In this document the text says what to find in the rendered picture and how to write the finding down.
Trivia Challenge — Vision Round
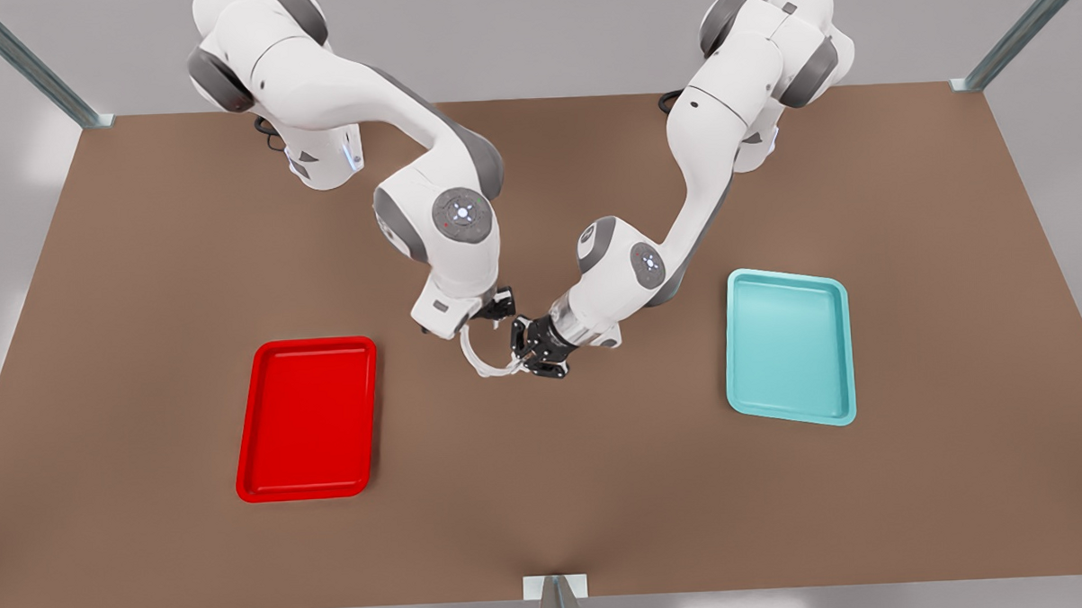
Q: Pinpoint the silver frame post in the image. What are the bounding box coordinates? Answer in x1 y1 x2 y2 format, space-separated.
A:
946 0 1082 94
523 573 589 608
0 0 115 133

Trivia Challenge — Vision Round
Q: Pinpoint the turquoise rectangular tray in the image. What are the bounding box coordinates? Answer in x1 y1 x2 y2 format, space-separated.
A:
721 264 858 431

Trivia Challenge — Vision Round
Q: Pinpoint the red rectangular tray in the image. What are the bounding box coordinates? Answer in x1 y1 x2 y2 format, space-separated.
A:
231 335 383 505

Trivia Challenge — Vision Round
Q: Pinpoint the white drainage pipe clamp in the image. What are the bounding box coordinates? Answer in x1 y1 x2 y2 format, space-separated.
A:
459 322 525 379

